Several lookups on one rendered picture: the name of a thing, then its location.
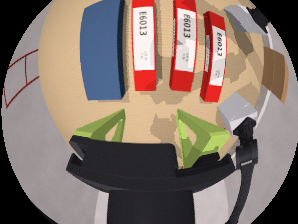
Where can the white box with red trim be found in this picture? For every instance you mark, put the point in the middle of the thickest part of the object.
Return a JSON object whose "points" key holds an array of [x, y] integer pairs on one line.
{"points": [[184, 45]]}

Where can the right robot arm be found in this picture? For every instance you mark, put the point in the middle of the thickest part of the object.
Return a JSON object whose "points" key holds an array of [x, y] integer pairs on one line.
{"points": [[259, 18]]}

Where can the white box with red edges labelled e6013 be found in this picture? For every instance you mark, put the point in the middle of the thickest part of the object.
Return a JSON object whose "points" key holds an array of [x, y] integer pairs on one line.
{"points": [[215, 57]]}

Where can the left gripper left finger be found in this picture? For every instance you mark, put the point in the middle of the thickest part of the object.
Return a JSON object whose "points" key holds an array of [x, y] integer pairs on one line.
{"points": [[99, 128]]}

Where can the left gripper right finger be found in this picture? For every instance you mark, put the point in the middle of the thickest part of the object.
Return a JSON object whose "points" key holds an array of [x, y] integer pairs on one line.
{"points": [[209, 137]]}

